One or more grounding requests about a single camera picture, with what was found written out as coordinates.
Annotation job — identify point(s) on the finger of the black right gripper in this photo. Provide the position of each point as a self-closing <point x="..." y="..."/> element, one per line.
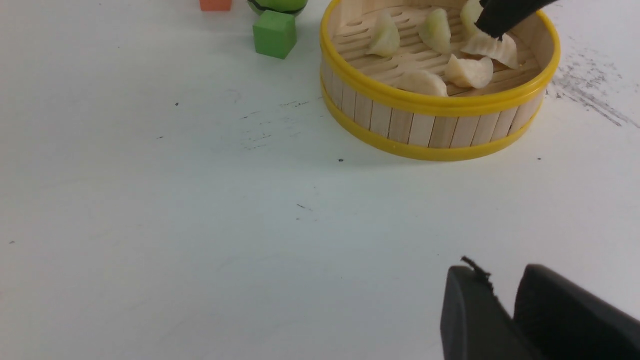
<point x="498" y="17"/>

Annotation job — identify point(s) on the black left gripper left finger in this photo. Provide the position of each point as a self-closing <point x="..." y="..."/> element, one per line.
<point x="474" y="324"/>

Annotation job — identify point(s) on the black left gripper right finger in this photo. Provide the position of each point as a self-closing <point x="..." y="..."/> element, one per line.
<point x="566" y="322"/>

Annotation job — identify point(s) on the pale green dumpling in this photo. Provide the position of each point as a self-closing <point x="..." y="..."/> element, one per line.
<point x="435" y="32"/>
<point x="386" y="38"/>
<point x="470" y="13"/>

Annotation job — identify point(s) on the white dumpling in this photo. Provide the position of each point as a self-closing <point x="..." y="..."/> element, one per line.
<point x="423" y="82"/>
<point x="504" y="50"/>
<point x="469" y="73"/>

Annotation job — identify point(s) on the yellow-rimmed bamboo steamer tray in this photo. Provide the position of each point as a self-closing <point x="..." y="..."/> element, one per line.
<point x="386" y="87"/>

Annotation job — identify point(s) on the green toy watermelon ball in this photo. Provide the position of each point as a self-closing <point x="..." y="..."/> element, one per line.
<point x="288" y="7"/>

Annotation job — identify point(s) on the green foam cube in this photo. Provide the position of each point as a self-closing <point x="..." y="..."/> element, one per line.
<point x="275" y="34"/>

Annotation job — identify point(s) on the orange foam cube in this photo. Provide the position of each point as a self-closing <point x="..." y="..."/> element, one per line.
<point x="216" y="5"/>

